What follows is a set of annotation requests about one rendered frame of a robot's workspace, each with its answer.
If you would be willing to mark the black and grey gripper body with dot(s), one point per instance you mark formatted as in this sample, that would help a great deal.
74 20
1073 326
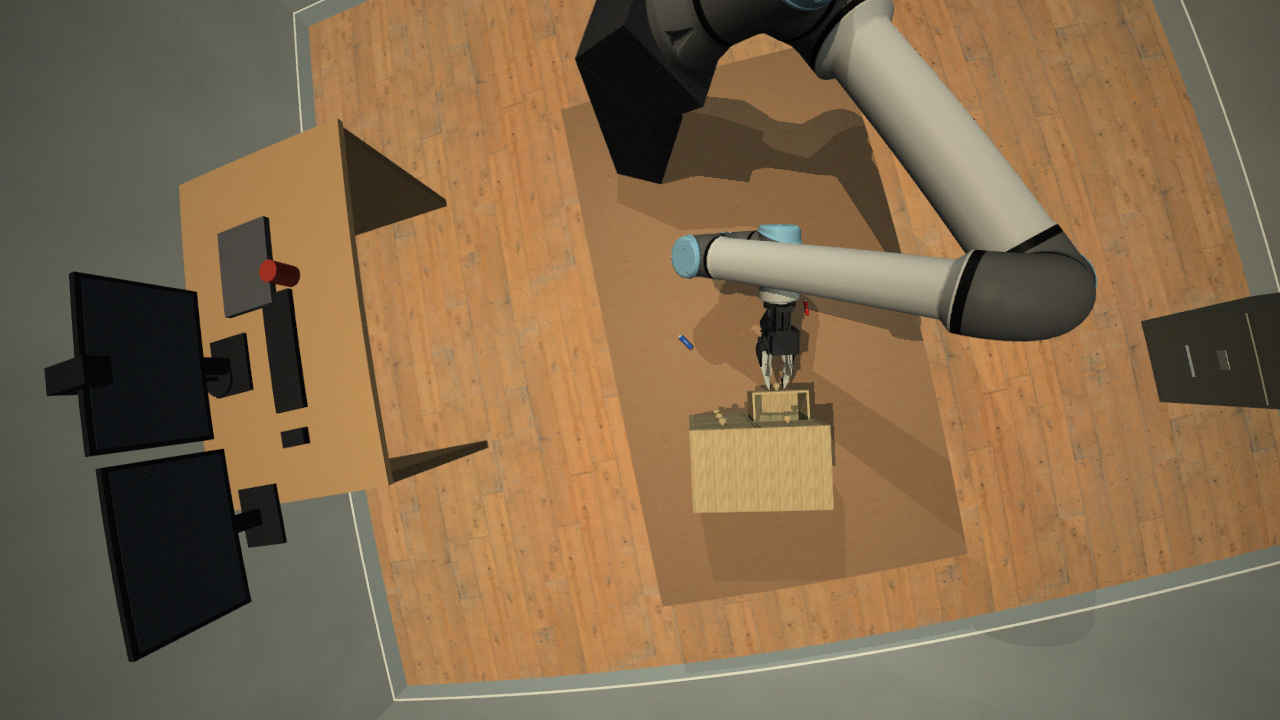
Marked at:
785 338

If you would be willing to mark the brown wooden chest of drawers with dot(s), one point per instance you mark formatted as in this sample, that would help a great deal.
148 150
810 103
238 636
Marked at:
761 469

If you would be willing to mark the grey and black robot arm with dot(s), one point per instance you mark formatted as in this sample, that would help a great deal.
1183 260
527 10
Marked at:
1029 296

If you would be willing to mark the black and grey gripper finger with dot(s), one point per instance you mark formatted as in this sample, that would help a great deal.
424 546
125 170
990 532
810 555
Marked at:
787 370
764 361

